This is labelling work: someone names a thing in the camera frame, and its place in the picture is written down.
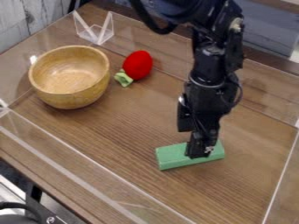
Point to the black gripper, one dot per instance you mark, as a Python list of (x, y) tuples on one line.
[(201, 108)]

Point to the green rectangular block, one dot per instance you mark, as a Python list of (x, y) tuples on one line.
[(170, 156)]

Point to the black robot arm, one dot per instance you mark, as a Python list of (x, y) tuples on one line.
[(217, 58)]

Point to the brown wooden bowl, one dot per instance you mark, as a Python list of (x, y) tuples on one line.
[(70, 76)]

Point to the red toy strawberry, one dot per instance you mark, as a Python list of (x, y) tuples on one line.
[(137, 67)]

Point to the clear acrylic front wall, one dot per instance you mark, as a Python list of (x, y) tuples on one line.
[(90, 189)]

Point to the clear acrylic corner bracket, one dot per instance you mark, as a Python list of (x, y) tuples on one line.
[(97, 34)]

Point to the black metal clamp bracket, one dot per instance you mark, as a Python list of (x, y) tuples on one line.
[(34, 195)]

